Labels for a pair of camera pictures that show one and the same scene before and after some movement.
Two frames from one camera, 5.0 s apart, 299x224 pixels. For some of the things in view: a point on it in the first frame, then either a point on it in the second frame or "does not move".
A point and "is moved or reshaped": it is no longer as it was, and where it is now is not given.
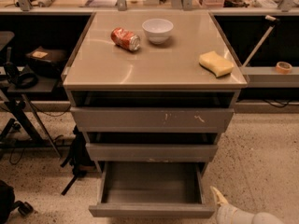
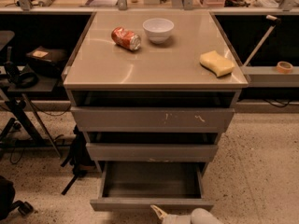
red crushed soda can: [125, 38] does not move
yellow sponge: [216, 64] does not move
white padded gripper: [224, 213] to [175, 219]
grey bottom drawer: [157, 189] is moved or reshaped
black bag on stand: [47, 62] does not move
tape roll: [283, 67] does not move
